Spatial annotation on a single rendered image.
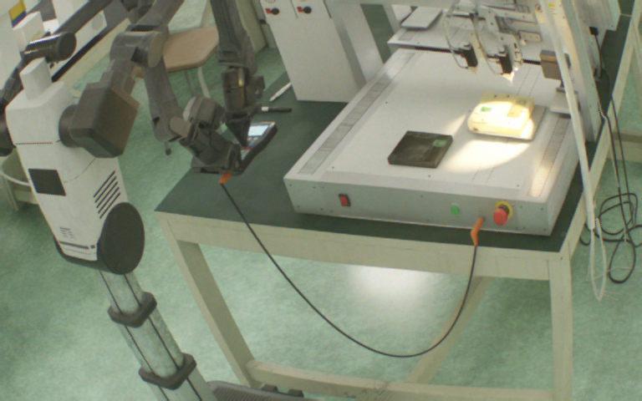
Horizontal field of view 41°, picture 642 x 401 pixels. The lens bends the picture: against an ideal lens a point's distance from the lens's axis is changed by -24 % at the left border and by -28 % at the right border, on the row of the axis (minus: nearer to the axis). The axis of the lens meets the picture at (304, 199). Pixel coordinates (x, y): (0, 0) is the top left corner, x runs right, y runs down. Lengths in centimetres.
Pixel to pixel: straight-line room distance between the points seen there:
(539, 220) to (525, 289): 108
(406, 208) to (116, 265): 69
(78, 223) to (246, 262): 183
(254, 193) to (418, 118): 46
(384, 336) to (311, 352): 24
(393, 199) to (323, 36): 64
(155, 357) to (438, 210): 73
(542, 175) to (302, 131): 89
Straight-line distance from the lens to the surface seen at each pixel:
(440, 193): 237
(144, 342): 238
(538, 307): 325
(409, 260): 248
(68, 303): 413
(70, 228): 218
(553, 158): 238
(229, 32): 250
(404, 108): 271
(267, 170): 284
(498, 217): 228
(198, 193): 286
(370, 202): 249
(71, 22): 239
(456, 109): 265
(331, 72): 299
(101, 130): 189
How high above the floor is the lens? 217
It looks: 32 degrees down
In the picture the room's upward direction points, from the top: 20 degrees counter-clockwise
